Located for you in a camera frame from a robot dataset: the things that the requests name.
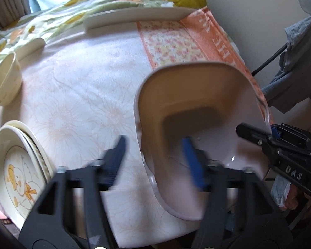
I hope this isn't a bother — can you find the pink square bowl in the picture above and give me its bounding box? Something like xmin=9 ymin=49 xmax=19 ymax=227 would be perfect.
xmin=133 ymin=61 xmax=273 ymax=221

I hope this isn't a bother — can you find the cream round bowl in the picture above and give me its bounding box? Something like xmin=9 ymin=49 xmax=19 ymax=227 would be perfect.
xmin=0 ymin=52 xmax=23 ymax=106

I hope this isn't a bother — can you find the duck print plate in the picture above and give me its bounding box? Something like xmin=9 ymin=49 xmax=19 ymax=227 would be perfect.
xmin=0 ymin=125 xmax=49 ymax=223

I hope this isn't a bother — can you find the white tablecloth with orange border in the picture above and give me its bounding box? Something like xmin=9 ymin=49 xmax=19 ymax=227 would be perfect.
xmin=0 ymin=7 xmax=271 ymax=248

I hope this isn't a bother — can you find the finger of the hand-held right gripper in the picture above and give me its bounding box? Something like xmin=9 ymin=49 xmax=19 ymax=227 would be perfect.
xmin=236 ymin=123 xmax=279 ymax=148
xmin=279 ymin=124 xmax=311 ymax=142

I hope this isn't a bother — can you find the floral green striped duvet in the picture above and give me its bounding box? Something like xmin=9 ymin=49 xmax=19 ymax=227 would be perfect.
xmin=0 ymin=0 xmax=208 ymax=64

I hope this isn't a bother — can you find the yellow rimmed plate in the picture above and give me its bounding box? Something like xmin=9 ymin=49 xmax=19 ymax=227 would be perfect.
xmin=4 ymin=120 xmax=54 ymax=186

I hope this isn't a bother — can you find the dark grey hanging garment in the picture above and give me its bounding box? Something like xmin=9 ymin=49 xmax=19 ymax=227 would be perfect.
xmin=261 ymin=13 xmax=311 ymax=115

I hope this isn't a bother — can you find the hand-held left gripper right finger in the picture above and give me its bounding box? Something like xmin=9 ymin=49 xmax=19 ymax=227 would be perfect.
xmin=181 ymin=137 xmax=293 ymax=249

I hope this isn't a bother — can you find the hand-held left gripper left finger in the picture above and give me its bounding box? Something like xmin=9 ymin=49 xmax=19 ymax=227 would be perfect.
xmin=19 ymin=135 xmax=127 ymax=249

